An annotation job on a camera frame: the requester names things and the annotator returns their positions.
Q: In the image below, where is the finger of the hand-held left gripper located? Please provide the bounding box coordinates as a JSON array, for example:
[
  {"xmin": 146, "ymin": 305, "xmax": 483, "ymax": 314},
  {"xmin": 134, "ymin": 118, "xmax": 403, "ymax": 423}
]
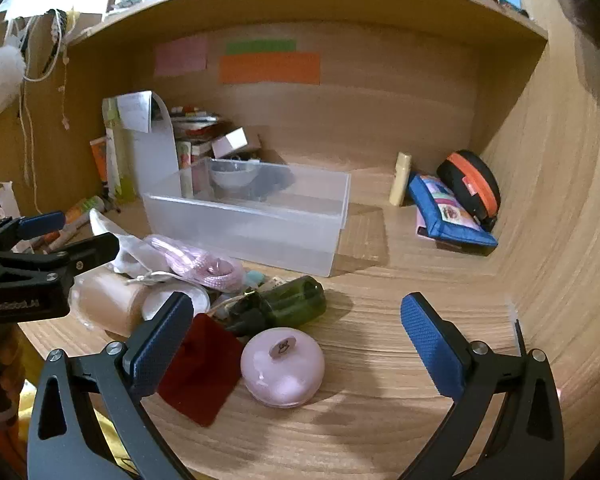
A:
[
  {"xmin": 0, "ymin": 211, "xmax": 67, "ymax": 257},
  {"xmin": 0, "ymin": 232, "xmax": 120, "ymax": 282}
]

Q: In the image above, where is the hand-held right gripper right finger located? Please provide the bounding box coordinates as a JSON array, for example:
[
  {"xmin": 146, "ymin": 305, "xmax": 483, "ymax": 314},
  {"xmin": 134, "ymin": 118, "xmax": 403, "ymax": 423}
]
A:
[{"xmin": 399, "ymin": 291, "xmax": 566, "ymax": 480}]

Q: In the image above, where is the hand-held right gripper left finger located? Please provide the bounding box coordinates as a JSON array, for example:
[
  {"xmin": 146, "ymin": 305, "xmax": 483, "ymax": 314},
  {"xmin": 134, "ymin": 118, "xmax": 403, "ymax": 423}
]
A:
[{"xmin": 27, "ymin": 291, "xmax": 196, "ymax": 480}]

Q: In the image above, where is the white cup face mask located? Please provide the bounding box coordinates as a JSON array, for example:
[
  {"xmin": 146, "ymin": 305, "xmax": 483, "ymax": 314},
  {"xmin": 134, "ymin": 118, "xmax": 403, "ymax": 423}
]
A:
[{"xmin": 141, "ymin": 272, "xmax": 212, "ymax": 322}]

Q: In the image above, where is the red cloth pouch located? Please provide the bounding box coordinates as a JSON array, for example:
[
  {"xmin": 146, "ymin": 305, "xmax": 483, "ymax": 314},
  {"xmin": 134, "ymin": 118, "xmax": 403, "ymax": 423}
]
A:
[{"xmin": 157, "ymin": 312, "xmax": 246, "ymax": 428}]

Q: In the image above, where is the paper roll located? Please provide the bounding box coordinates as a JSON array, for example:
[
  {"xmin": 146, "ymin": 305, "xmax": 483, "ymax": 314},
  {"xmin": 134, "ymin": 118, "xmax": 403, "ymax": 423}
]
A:
[{"xmin": 69, "ymin": 266, "xmax": 153, "ymax": 338}]

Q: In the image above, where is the bagged pink braided cable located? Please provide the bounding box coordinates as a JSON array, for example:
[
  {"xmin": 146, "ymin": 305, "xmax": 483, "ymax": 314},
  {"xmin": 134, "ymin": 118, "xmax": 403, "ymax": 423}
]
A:
[{"xmin": 145, "ymin": 234, "xmax": 243, "ymax": 293}]

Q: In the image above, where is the pink round case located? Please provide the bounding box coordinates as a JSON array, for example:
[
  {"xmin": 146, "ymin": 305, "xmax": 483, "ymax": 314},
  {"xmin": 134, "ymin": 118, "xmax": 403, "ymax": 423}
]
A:
[{"xmin": 240, "ymin": 327, "xmax": 326, "ymax": 409}]

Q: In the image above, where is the red green ball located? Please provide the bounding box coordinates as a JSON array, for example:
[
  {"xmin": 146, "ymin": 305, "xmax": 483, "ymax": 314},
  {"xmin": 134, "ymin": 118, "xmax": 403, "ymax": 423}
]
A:
[{"xmin": 227, "ymin": 275, "xmax": 327, "ymax": 336}]

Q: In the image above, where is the clear plastic storage bin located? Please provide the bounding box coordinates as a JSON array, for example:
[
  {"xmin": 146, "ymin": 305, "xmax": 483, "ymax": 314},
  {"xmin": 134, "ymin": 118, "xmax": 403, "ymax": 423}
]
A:
[{"xmin": 141, "ymin": 156, "xmax": 352, "ymax": 278}]

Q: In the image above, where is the wooden desktop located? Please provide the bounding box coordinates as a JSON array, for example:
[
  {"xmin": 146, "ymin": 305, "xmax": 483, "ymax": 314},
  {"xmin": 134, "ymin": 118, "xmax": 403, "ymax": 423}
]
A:
[{"xmin": 17, "ymin": 160, "xmax": 600, "ymax": 480}]

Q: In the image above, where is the white green orange tube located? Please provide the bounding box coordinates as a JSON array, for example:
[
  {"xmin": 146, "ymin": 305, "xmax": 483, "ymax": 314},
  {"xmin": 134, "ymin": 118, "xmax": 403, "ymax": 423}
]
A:
[{"xmin": 62, "ymin": 195, "xmax": 106, "ymax": 227}]

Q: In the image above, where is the orange printed box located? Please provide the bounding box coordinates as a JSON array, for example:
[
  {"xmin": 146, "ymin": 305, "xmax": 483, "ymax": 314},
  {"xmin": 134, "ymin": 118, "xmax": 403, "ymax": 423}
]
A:
[{"xmin": 90, "ymin": 136, "xmax": 112, "ymax": 186}]

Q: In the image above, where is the yellow cloth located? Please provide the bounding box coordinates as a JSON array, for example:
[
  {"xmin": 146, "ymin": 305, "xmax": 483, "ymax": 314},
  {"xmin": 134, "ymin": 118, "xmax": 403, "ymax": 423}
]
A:
[{"xmin": 80, "ymin": 400, "xmax": 133, "ymax": 468}]

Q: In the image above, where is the white folded paper booklet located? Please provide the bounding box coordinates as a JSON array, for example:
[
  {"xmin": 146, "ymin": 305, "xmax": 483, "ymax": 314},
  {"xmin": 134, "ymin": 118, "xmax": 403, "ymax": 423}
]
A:
[{"xmin": 130, "ymin": 92, "xmax": 181, "ymax": 196}]

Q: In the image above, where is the blue patterned pouch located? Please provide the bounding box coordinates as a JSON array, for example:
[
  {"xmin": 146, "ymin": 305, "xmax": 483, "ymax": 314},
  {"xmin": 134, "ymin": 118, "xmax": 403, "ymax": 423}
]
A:
[{"xmin": 407, "ymin": 174, "xmax": 499, "ymax": 249}]

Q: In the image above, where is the printed paper leaflet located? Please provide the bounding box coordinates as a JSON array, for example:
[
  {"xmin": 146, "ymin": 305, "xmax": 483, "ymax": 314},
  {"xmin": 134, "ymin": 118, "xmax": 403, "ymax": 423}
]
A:
[{"xmin": 117, "ymin": 91, "xmax": 154, "ymax": 134}]

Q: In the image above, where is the white fluffy pompom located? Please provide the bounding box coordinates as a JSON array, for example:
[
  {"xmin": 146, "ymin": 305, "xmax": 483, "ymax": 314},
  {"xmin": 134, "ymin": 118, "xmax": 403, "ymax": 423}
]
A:
[{"xmin": 0, "ymin": 45, "xmax": 27, "ymax": 116}]

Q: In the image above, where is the pile of colourful packets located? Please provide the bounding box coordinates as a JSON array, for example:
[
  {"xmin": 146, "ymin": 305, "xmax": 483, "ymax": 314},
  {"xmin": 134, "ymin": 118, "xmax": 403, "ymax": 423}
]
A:
[{"xmin": 170, "ymin": 105, "xmax": 231, "ymax": 170}]

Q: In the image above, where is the white pink small box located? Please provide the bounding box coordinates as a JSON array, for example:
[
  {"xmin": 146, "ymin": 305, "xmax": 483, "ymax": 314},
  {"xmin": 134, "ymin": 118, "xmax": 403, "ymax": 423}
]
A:
[{"xmin": 211, "ymin": 127, "xmax": 249, "ymax": 158}]

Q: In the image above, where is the cream tube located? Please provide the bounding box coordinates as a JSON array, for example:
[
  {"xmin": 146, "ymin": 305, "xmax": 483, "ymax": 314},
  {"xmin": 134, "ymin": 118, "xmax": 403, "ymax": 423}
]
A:
[{"xmin": 389, "ymin": 152, "xmax": 412, "ymax": 207}]

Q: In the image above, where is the black orange zip case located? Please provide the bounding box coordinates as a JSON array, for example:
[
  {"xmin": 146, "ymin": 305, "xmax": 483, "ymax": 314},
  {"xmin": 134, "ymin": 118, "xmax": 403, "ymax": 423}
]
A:
[{"xmin": 436, "ymin": 150, "xmax": 502, "ymax": 233}]

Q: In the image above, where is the pink sticky note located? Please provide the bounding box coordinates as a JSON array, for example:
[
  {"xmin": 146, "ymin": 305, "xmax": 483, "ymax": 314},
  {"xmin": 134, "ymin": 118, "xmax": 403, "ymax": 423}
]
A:
[{"xmin": 155, "ymin": 36, "xmax": 209, "ymax": 77}]

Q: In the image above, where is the orange sticky note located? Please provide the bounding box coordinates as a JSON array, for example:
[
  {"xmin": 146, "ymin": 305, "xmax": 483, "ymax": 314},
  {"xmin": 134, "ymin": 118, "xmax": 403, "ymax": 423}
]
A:
[{"xmin": 219, "ymin": 52, "xmax": 321, "ymax": 86}]

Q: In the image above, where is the green sticky note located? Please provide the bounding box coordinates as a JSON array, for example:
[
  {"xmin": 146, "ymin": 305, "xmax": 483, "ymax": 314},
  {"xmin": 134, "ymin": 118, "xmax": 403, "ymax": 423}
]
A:
[{"xmin": 225, "ymin": 39, "xmax": 297, "ymax": 56}]

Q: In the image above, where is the wooden shelf board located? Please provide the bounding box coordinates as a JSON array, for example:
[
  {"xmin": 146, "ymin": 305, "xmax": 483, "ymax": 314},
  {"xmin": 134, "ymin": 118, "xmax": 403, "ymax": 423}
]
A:
[{"xmin": 67, "ymin": 0, "xmax": 551, "ymax": 47}]

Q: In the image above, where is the hanging white string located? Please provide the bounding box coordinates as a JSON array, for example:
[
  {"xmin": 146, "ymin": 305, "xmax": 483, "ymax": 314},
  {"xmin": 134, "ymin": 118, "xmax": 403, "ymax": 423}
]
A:
[{"xmin": 20, "ymin": 10, "xmax": 77, "ymax": 213}]

